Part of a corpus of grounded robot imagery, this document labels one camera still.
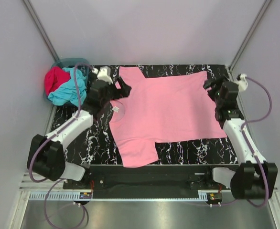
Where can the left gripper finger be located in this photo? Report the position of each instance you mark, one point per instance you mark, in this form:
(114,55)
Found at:
(120,84)
(124,91)

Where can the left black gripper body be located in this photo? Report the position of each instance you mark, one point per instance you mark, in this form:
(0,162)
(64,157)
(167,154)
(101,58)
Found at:
(105,101)

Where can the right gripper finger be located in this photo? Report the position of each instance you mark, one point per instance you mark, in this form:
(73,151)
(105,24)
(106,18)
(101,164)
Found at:
(213,93)
(210,83)

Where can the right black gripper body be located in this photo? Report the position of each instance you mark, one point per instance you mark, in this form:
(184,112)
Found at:
(218,102)

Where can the pink t shirt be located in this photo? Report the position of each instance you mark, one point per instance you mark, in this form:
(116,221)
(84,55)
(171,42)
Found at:
(161,110)

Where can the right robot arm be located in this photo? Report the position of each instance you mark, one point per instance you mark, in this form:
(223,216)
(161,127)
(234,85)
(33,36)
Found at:
(255,178)

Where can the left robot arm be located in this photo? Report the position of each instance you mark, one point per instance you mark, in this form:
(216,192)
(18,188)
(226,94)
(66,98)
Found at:
(46,156)

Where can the cyan t shirt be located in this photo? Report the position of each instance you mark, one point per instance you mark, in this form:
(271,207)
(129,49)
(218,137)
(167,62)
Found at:
(73,91)

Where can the teal plastic basket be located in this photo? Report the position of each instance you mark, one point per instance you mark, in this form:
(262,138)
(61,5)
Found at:
(76,63)

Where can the red t shirt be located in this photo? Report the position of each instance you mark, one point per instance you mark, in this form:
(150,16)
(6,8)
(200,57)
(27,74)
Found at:
(55,78)

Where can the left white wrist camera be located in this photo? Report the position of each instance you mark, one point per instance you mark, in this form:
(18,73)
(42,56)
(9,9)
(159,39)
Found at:
(103,73)

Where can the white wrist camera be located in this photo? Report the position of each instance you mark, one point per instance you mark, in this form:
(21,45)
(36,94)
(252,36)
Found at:
(242,82)
(103,73)

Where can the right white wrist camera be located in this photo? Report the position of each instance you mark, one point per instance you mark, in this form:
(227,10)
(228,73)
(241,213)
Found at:
(242,82)

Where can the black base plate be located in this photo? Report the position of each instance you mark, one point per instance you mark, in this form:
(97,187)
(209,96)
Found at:
(148,182)

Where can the right corner aluminium post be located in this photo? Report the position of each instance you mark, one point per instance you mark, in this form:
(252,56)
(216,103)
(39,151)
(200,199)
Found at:
(265,6)

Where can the corner aluminium post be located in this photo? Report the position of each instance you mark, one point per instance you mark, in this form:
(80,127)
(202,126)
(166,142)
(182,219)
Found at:
(265,6)
(41,30)

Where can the aluminium frame rail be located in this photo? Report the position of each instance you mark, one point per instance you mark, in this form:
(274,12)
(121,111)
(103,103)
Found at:
(28,184)

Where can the left corner aluminium post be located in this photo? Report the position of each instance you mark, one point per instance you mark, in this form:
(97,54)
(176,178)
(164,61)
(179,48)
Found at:
(41,30)

